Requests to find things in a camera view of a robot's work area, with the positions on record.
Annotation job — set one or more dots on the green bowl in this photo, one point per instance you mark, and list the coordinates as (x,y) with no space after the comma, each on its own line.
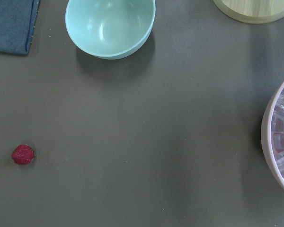
(109,29)

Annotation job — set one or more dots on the grey folded cloth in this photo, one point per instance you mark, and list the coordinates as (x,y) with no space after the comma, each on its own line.
(17,24)

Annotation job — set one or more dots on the red strawberry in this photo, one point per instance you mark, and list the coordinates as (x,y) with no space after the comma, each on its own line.
(23,154)

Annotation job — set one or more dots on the pink bowl of ice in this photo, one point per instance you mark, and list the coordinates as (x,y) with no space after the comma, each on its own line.
(272,135)

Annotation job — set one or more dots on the wooden cup stand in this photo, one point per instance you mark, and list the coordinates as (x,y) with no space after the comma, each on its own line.
(252,11)

